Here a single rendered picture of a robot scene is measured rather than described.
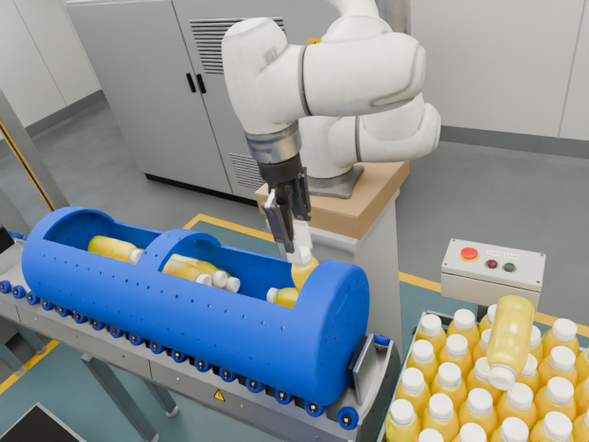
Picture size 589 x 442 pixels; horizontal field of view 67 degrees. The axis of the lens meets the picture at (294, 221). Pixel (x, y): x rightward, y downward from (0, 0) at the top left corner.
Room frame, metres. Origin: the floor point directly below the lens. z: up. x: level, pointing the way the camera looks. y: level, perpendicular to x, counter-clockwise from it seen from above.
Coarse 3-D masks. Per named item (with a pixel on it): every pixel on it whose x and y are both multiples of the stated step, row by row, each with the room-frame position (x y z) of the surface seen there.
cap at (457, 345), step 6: (450, 336) 0.53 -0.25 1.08; (456, 336) 0.53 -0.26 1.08; (462, 336) 0.53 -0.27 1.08; (450, 342) 0.52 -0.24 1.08; (456, 342) 0.52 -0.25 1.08; (462, 342) 0.51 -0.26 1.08; (450, 348) 0.51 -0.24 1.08; (456, 348) 0.50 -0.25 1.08; (462, 348) 0.50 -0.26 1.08; (456, 354) 0.50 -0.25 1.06; (462, 354) 0.50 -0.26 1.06
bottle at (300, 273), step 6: (312, 258) 0.68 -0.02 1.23; (294, 264) 0.67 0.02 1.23; (306, 264) 0.66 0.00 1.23; (312, 264) 0.67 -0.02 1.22; (318, 264) 0.68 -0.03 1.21; (294, 270) 0.67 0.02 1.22; (300, 270) 0.66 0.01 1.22; (306, 270) 0.66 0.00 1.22; (312, 270) 0.66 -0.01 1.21; (294, 276) 0.66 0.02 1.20; (300, 276) 0.66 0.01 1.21; (306, 276) 0.65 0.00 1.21; (294, 282) 0.66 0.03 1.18; (300, 282) 0.65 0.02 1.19; (300, 288) 0.65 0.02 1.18
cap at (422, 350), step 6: (420, 342) 0.53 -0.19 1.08; (426, 342) 0.53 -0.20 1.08; (414, 348) 0.52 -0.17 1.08; (420, 348) 0.52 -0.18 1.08; (426, 348) 0.52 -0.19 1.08; (432, 348) 0.51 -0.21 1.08; (414, 354) 0.52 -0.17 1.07; (420, 354) 0.51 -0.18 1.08; (426, 354) 0.50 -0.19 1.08; (432, 354) 0.51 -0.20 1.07; (420, 360) 0.51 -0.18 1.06; (426, 360) 0.50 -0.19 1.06
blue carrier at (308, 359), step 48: (48, 240) 0.98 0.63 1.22; (144, 240) 1.09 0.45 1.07; (192, 240) 0.97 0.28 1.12; (48, 288) 0.90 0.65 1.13; (96, 288) 0.81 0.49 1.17; (144, 288) 0.74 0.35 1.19; (192, 288) 0.69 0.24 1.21; (240, 288) 0.87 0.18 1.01; (336, 288) 0.58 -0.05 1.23; (144, 336) 0.73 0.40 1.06; (192, 336) 0.63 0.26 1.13; (240, 336) 0.57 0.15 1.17; (288, 336) 0.53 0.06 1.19; (336, 336) 0.55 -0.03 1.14; (288, 384) 0.50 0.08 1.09; (336, 384) 0.52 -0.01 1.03
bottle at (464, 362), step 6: (444, 348) 0.53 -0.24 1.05; (444, 354) 0.51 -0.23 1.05; (450, 354) 0.51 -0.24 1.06; (468, 354) 0.50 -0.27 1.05; (438, 360) 0.52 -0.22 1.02; (444, 360) 0.51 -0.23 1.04; (450, 360) 0.50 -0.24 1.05; (456, 360) 0.50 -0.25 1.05; (462, 360) 0.49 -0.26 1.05; (468, 360) 0.49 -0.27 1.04; (462, 366) 0.49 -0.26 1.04; (468, 366) 0.49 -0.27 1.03; (462, 372) 0.48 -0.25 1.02; (468, 372) 0.49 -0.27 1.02
